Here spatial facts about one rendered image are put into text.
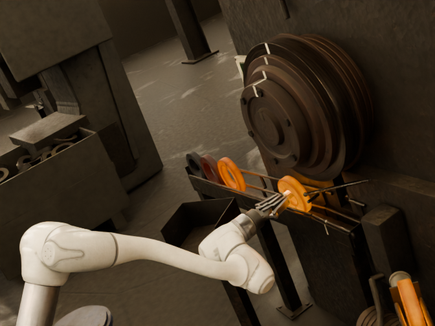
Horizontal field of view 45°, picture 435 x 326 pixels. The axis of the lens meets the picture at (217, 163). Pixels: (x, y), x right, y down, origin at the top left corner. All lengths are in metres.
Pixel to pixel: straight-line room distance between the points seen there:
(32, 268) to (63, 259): 0.17
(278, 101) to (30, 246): 0.81
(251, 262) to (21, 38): 2.67
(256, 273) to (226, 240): 0.17
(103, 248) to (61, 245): 0.12
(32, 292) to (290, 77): 0.94
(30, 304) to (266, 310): 1.37
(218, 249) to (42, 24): 2.57
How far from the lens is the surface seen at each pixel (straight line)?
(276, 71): 1.52
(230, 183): 2.45
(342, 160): 1.52
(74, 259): 1.44
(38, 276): 1.58
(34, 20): 3.94
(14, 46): 3.89
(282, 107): 1.46
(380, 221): 1.58
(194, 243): 2.21
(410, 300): 1.35
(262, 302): 2.72
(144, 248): 1.57
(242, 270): 1.67
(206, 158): 2.50
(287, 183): 1.90
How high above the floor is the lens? 1.68
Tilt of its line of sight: 22 degrees down
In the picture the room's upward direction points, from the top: 22 degrees counter-clockwise
